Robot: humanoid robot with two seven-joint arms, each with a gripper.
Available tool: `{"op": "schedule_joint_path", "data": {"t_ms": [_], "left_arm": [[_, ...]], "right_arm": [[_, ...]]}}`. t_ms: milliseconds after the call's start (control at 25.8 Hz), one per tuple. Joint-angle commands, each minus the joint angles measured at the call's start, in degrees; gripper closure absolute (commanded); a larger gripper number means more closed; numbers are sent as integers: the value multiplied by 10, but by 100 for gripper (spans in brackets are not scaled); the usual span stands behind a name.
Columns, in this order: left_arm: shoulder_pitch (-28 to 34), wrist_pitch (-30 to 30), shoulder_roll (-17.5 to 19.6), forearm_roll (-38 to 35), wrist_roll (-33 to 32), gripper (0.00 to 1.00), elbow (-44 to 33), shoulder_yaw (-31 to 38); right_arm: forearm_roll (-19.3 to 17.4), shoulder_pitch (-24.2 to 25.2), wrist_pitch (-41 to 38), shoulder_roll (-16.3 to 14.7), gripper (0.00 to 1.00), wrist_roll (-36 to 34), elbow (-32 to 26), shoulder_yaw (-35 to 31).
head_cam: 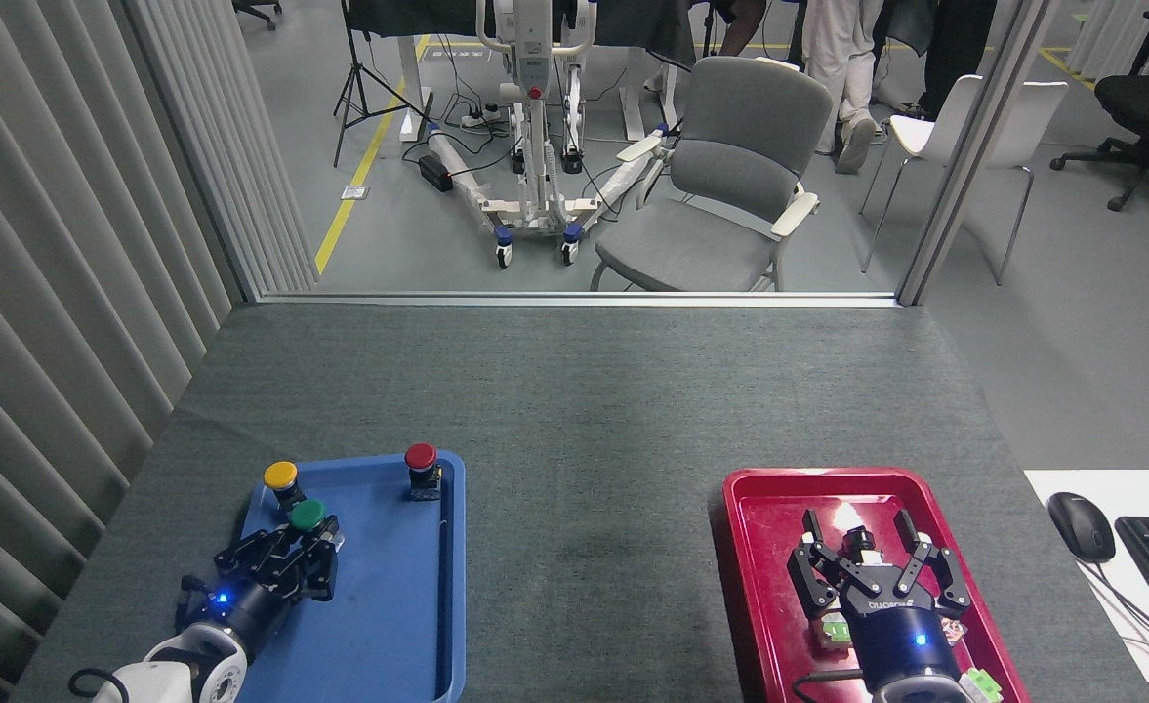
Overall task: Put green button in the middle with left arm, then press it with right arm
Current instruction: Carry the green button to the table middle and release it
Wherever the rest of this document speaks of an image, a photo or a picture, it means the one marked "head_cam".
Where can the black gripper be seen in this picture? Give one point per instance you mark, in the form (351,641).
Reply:
(901,635)
(237,610)

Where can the green push button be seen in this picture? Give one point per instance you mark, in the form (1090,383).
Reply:
(307,514)

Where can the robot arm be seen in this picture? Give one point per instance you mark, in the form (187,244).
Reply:
(921,698)

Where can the yellow push button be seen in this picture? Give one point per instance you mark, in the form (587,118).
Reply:
(280,475)

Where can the red push button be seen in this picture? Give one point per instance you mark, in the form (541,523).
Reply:
(421,456)

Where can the blue plastic tray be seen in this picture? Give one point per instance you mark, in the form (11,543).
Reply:
(389,605)

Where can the red plastic tray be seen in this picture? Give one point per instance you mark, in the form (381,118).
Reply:
(764,527)

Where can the black computer mouse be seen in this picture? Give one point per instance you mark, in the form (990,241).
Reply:
(1082,527)

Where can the grey ribbed partition panel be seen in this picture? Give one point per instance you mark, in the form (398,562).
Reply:
(57,244)

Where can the black power adapter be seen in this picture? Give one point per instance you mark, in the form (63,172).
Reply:
(435,173)

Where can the grey padded armchair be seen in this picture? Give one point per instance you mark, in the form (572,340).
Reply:
(730,166)

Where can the white plastic chair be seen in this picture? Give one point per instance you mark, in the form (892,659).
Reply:
(935,117)

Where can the white stand on wheels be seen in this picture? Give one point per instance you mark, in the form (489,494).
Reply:
(533,146)

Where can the white power strip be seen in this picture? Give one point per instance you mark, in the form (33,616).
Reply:
(481,117)

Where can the black tripod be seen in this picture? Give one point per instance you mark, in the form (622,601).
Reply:
(351,78)

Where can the person in pale trousers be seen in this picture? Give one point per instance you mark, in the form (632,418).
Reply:
(833,59)

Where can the person in dark clothes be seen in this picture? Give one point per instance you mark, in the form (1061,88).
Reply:
(955,49)

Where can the person's leg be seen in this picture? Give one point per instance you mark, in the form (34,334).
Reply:
(740,24)

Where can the silver switch with green label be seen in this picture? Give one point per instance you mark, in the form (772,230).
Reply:
(836,632)

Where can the black switch with clear block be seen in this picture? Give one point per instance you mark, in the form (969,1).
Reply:
(955,632)

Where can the white and green switch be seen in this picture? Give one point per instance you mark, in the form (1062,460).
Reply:
(982,683)

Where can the silver table rail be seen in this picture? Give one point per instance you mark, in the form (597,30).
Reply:
(574,299)

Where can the silver post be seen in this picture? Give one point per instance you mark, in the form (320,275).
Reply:
(974,146)

